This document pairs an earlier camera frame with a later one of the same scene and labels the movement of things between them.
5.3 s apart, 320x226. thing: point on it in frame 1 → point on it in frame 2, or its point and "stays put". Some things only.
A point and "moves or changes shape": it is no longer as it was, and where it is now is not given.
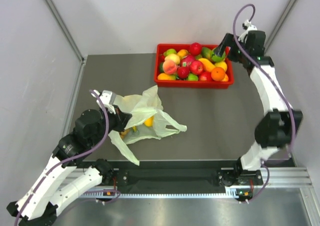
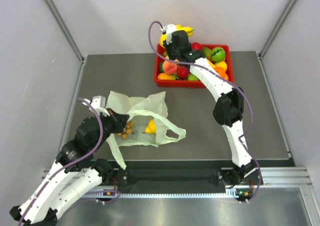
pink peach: (169, 67) stays put
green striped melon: (216, 58) stays put
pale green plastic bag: (149, 120) moves or changes shape
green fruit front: (192, 77) stays put
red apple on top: (195, 48) stays put
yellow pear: (149, 121) → (151, 127)
